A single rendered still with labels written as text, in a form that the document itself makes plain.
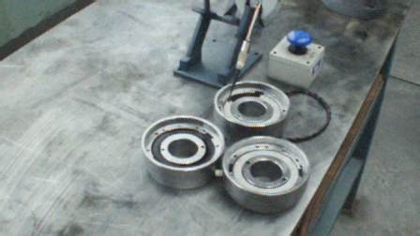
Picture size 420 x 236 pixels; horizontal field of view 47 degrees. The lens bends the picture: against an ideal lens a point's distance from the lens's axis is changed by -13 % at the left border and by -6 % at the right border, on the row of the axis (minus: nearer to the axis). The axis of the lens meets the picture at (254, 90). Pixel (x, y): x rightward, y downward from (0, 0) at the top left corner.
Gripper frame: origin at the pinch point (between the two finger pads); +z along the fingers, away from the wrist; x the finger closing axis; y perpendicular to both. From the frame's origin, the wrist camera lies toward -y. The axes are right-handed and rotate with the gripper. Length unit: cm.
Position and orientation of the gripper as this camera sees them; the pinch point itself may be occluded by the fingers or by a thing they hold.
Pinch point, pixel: (254, 18)
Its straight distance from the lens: 73.9
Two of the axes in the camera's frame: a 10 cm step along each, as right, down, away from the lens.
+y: 4.5, -4.8, 7.5
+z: -0.7, 8.2, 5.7
